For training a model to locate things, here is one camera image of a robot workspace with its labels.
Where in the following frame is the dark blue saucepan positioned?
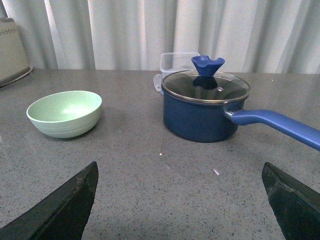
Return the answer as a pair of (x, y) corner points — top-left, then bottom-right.
(163, 91), (320, 150)

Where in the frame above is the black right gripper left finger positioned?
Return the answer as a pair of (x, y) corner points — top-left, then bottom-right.
(0, 161), (98, 240)

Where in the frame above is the cream toaster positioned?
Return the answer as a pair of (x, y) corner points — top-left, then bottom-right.
(0, 17), (33, 87)

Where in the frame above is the clear plastic container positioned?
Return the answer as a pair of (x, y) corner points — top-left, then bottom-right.
(153, 52), (200, 95)

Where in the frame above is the glass lid blue knob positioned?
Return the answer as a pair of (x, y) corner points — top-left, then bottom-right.
(161, 55), (251, 104)

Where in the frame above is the light green bowl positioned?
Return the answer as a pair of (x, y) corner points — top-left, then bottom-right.
(26, 90), (102, 139)

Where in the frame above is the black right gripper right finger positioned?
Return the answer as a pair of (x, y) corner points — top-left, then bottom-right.
(261, 162), (320, 240)

